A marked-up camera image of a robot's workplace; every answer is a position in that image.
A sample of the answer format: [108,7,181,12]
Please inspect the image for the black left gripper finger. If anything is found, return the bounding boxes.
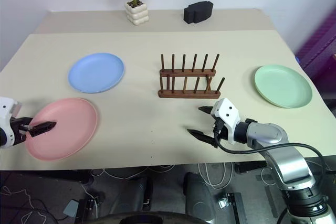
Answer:
[30,121,57,131]
[28,126,55,138]

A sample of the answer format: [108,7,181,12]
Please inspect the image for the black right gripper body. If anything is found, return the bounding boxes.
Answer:
[212,118,230,142]

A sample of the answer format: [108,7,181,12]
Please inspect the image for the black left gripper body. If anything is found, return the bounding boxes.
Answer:
[9,116,34,145]

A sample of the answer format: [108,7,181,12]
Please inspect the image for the pink plate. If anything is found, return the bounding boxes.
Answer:
[25,97,98,161]

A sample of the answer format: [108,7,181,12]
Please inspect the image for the wooden dish rack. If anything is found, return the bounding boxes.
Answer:
[157,53,226,99]

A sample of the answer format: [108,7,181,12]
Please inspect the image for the black rounded floor block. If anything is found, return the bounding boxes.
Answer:
[183,172,225,224]
[109,176,154,214]

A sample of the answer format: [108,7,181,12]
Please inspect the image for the blue plate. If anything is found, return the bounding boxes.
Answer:
[67,52,125,94]

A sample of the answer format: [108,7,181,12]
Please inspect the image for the green plate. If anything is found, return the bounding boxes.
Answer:
[254,65,313,109]

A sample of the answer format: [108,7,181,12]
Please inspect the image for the grey-blue foot pedal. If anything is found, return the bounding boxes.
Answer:
[62,199,80,216]

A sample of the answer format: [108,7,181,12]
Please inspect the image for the dark rounded shape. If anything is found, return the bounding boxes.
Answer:
[98,210,208,224]

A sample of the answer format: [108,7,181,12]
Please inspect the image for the black foam block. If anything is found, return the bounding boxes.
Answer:
[183,1,214,25]

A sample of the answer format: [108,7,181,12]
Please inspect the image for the white bubbly plant pot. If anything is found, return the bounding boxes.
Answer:
[124,0,150,26]

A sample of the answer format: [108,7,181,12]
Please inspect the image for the purple ribbed panel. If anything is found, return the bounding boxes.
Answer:
[293,14,336,80]

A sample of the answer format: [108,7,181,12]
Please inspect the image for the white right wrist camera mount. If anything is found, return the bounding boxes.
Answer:
[211,98,241,145]

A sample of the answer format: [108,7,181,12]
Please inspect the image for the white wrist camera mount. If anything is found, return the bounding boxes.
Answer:
[211,98,241,145]
[0,97,27,148]

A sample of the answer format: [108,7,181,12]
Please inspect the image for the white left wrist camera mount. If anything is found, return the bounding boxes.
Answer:
[0,97,27,148]

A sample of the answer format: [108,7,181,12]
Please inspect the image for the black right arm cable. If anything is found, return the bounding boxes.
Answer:
[213,129,336,174]

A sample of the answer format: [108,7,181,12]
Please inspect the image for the white floor cable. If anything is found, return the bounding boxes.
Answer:
[90,164,176,180]
[260,167,279,187]
[197,162,235,190]

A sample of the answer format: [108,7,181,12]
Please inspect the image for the black metal floor rail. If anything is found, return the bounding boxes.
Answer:
[217,192,248,224]

